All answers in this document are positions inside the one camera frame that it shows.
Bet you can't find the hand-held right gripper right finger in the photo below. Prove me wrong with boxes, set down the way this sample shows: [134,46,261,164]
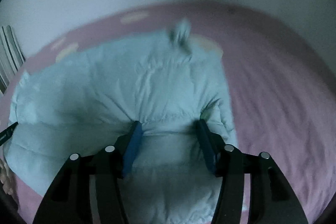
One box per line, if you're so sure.
[196,119,307,224]

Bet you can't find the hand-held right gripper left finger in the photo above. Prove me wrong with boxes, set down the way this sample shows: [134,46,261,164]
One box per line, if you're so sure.
[33,120,144,224]

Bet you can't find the light blue quilted jacket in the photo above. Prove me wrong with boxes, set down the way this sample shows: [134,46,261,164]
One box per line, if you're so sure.
[5,18,237,224]

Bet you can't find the pale floral quilt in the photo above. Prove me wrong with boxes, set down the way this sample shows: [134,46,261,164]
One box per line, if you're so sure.
[0,158,13,195]

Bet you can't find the striped headboard cushion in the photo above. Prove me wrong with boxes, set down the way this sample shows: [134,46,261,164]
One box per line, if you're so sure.
[0,25,25,89]

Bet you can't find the pink dotted bed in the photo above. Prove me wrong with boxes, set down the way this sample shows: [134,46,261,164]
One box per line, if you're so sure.
[0,2,336,224]

